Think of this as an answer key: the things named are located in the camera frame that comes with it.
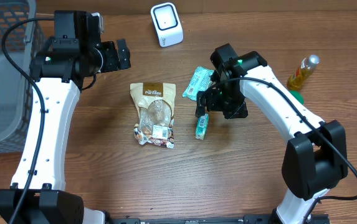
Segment Kleenex tissue pack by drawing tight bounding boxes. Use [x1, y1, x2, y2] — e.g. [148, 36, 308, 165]
[195, 114, 209, 140]

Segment teal snack packet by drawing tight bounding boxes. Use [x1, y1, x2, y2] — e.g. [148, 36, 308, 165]
[182, 67, 214, 101]

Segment brown white snack bag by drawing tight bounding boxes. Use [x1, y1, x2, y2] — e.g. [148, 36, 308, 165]
[130, 82, 176, 149]

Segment green lid white jar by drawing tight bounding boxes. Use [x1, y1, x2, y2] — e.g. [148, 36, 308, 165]
[289, 90, 304, 105]

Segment yellow liquid bottle grey cap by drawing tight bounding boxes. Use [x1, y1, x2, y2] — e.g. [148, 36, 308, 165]
[287, 55, 320, 91]

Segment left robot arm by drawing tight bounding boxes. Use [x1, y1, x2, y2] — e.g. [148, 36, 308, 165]
[0, 11, 131, 224]

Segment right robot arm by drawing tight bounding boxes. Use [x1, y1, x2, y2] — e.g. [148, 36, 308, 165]
[195, 44, 348, 223]

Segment white barcode scanner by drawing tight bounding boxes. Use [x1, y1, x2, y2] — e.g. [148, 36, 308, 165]
[150, 2, 184, 47]

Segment grey plastic mesh basket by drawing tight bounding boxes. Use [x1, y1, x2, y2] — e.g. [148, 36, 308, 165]
[0, 0, 37, 153]

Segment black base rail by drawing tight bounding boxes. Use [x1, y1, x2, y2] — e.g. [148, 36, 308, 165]
[109, 211, 331, 224]

